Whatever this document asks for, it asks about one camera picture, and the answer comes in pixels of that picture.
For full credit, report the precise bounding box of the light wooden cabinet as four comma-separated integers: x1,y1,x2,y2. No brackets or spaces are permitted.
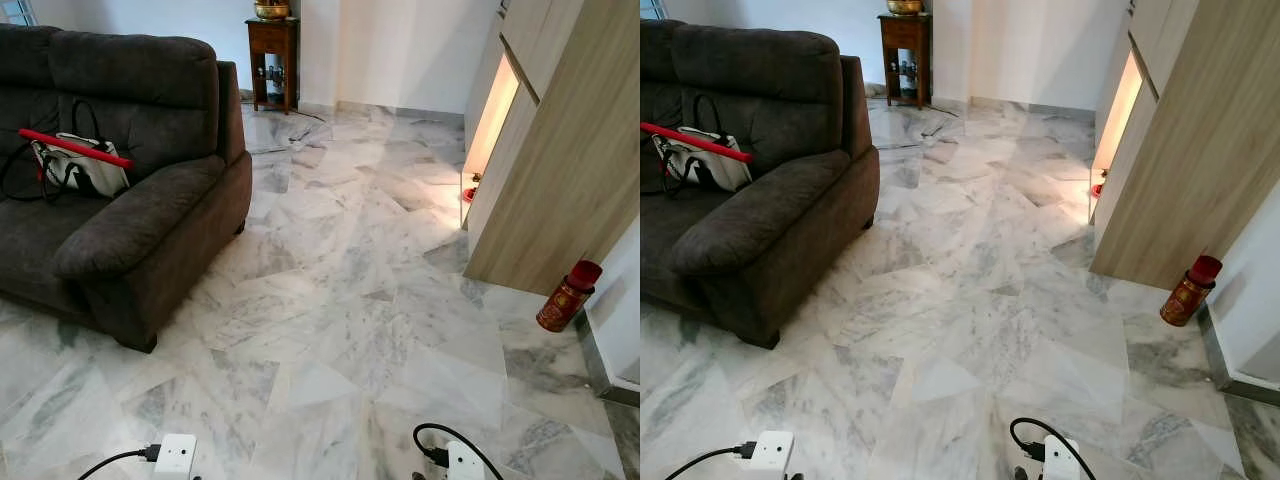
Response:
1088,0,1280,291
460,0,641,297

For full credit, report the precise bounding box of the long red tube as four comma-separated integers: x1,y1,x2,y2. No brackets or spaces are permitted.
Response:
640,121,754,164
18,128,134,169

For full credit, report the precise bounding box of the dark grey fabric sofa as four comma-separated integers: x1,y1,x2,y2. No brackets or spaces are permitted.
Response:
0,22,253,353
640,18,881,350

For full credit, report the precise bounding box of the dark wooden side table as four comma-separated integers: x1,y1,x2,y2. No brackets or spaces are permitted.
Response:
245,18,301,115
878,13,933,110

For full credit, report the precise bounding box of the white bag with black straps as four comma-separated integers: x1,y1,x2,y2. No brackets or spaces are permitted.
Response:
640,93,754,197
0,98,133,205

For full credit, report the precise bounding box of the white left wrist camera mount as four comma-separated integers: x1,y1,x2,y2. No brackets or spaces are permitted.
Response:
751,430,796,480
153,433,198,480

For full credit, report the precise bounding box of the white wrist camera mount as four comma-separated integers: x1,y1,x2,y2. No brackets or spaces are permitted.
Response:
153,433,198,480
1042,435,1082,480
446,440,486,480
751,430,796,480

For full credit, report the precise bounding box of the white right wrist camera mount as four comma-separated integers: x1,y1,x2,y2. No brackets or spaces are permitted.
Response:
446,440,486,480
1042,435,1082,480

